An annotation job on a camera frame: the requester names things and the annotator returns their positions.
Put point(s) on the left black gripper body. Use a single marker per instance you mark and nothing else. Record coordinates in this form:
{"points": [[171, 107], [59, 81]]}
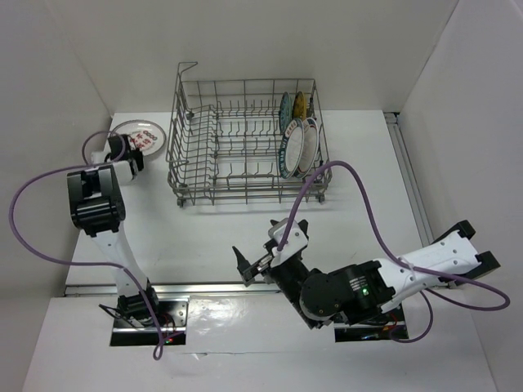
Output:
{"points": [[136, 154]]}

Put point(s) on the white plate red characters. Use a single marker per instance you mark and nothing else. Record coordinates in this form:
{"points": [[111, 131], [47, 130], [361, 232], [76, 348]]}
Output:
{"points": [[147, 136]]}

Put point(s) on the green rim lettered plate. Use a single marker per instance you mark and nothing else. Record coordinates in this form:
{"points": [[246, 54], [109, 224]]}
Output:
{"points": [[290, 150]]}

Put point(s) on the blue patterned small plate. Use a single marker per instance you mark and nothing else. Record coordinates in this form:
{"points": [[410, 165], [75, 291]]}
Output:
{"points": [[285, 112]]}

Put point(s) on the yellow patterned small plate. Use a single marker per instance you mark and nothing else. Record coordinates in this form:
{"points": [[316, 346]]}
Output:
{"points": [[300, 106]]}

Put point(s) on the green red rimmed white plate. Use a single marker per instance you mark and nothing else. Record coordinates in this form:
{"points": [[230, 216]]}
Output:
{"points": [[310, 147]]}

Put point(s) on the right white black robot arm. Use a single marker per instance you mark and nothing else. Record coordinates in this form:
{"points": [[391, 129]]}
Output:
{"points": [[358, 293]]}

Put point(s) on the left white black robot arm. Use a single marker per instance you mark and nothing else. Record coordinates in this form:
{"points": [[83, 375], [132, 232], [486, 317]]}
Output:
{"points": [[97, 208]]}

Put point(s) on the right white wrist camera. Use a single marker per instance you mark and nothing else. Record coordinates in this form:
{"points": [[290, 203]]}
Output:
{"points": [[290, 246]]}

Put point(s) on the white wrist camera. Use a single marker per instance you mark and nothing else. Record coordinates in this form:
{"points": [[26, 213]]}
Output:
{"points": [[290, 246], [100, 158]]}

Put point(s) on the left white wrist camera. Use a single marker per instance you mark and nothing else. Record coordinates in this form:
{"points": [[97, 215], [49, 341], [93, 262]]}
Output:
{"points": [[100, 158]]}

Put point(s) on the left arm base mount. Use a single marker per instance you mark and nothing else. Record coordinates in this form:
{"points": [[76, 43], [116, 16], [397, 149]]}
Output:
{"points": [[172, 317]]}

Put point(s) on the grey wire dish rack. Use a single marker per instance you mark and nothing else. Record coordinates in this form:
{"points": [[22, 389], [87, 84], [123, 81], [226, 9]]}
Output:
{"points": [[224, 138]]}

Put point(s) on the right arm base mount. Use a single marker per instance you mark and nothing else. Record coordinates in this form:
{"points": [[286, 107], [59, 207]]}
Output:
{"points": [[375, 329]]}

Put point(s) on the aluminium front rail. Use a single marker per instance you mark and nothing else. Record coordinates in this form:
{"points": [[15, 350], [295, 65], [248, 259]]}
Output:
{"points": [[182, 289]]}

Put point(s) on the aluminium rail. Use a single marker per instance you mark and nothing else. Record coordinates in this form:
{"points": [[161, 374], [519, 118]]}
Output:
{"points": [[411, 184], [182, 289]]}

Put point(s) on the aluminium right side rail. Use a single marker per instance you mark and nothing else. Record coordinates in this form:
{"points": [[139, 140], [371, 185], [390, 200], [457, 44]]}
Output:
{"points": [[411, 184]]}

